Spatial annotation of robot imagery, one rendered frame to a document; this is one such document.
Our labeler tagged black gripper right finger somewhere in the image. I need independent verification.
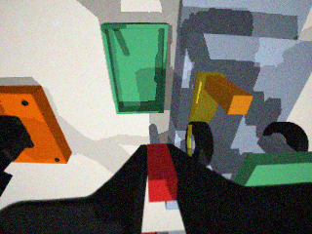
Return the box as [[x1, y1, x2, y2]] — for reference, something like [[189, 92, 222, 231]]
[[167, 143, 312, 234]]

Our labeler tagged green tray rim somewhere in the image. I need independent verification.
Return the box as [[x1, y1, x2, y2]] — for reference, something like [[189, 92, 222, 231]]
[[100, 22, 169, 114]]

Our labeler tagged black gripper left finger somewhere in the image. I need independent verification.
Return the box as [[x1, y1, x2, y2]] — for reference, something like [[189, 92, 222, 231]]
[[0, 144, 147, 234]]

